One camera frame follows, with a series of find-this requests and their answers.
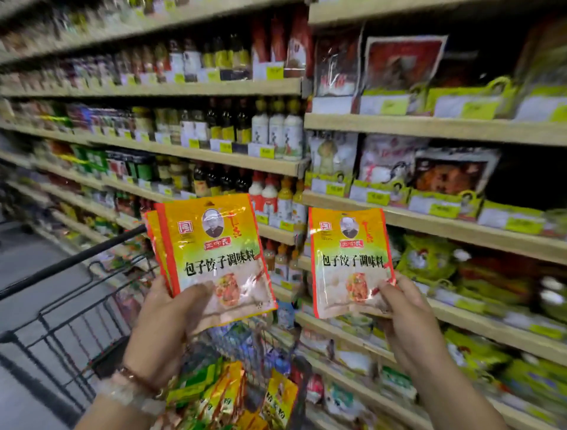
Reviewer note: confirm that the person's right hand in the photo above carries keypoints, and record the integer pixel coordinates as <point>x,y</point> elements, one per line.
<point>421,328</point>

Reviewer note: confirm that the person's left hand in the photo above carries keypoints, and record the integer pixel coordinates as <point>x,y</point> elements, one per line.
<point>164,332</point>

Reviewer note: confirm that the pile of seasoning packets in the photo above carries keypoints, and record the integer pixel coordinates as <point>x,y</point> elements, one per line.
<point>221,394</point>

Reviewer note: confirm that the wooden store shelving with goods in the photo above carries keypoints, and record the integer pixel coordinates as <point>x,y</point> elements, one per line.
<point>443,128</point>

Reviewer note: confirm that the rows of assorted seasoning packets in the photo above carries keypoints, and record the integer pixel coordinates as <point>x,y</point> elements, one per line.
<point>478,354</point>

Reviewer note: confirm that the row of small dark bottles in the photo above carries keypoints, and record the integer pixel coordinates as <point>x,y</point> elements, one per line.
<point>282,261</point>

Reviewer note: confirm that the row of yellow price tags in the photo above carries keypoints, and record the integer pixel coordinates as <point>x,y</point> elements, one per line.
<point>266,219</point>
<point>390,104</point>
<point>376,195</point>

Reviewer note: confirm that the red brown clear packet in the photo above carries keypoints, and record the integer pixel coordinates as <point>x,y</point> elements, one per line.
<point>452,173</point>

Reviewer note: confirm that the row of dark sauce bottles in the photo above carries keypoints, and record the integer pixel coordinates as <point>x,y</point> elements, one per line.
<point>217,182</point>

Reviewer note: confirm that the white pink packet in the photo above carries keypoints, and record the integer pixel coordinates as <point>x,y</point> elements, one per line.
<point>390,158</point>

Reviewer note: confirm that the white plastic packet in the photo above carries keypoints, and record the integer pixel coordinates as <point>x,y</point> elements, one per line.
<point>332,152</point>

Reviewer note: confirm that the red white flat packet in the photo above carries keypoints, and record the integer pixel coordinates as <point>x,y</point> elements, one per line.
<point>403,62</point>

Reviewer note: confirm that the row of jars and red bottles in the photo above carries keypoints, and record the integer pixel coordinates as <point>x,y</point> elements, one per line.
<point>177,58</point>

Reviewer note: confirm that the small white packet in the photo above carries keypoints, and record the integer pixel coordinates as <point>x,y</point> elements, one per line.
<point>337,62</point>

